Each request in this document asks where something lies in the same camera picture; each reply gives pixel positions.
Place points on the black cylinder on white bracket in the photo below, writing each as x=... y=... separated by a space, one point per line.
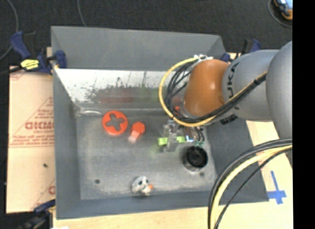
x=195 y=157

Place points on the orange round cross-head screw toy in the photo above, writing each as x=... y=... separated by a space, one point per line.
x=115 y=123

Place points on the orange hexagon bolt toy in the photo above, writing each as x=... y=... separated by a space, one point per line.
x=136 y=129

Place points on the grey metal bin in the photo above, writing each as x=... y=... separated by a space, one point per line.
x=118 y=164

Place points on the lime green block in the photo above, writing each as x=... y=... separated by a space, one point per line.
x=162 y=141

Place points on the brown cardboard board, red print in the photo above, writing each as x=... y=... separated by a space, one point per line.
x=29 y=169

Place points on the white and orange toy animal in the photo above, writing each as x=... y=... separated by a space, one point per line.
x=141 y=185

